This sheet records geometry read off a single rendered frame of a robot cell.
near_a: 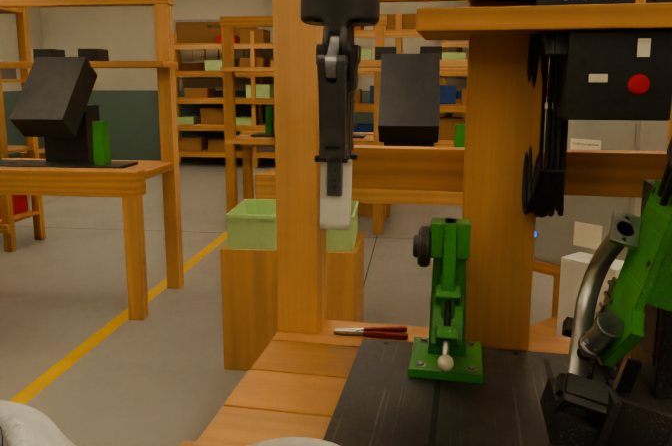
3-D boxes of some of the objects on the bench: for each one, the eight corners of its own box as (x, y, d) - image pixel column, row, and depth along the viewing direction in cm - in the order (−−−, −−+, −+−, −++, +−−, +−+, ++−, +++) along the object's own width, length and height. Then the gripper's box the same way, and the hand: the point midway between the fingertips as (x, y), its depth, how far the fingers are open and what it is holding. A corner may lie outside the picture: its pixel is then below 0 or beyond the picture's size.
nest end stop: (593, 426, 93) (606, 414, 89) (552, 412, 94) (564, 399, 90) (593, 418, 94) (607, 406, 90) (553, 404, 95) (565, 391, 91)
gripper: (312, -10, 67) (309, 212, 71) (288, -30, 54) (285, 242, 59) (384, -10, 66) (376, 216, 70) (376, -30, 53) (367, 246, 58)
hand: (336, 194), depth 64 cm, fingers closed
